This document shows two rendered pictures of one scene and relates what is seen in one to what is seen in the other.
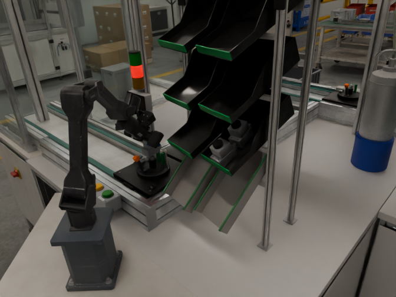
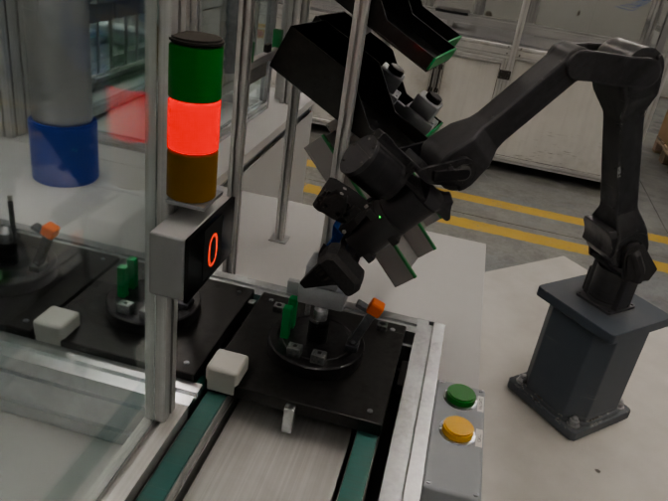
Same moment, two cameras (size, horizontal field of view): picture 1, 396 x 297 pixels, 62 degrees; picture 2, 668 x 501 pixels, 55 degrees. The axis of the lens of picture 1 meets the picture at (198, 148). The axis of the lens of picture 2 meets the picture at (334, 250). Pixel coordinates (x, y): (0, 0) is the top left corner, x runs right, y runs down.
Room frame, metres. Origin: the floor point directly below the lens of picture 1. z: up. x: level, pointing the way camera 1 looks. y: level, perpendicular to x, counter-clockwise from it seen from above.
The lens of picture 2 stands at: (1.62, 0.82, 1.53)
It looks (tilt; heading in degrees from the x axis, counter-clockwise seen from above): 27 degrees down; 235
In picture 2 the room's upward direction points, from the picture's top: 9 degrees clockwise
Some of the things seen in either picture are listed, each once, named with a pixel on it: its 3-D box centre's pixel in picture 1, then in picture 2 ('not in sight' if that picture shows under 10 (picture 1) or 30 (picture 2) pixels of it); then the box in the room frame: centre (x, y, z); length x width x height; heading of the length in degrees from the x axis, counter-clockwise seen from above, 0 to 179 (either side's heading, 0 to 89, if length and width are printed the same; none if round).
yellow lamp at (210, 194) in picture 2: (138, 82); (191, 171); (1.39, 0.24, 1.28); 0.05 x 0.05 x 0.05
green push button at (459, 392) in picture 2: (107, 194); (460, 398); (1.03, 0.35, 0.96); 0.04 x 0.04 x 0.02
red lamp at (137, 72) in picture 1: (137, 71); (193, 122); (1.39, 0.24, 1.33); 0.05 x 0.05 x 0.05
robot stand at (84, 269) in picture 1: (89, 248); (584, 353); (0.76, 0.35, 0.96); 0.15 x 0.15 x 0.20; 89
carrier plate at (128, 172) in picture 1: (154, 172); (314, 354); (1.17, 0.19, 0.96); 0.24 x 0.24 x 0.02; 45
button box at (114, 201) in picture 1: (99, 194); (451, 448); (1.08, 0.40, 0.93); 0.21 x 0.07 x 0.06; 45
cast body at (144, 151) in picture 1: (152, 144); (318, 276); (1.18, 0.18, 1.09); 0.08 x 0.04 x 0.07; 136
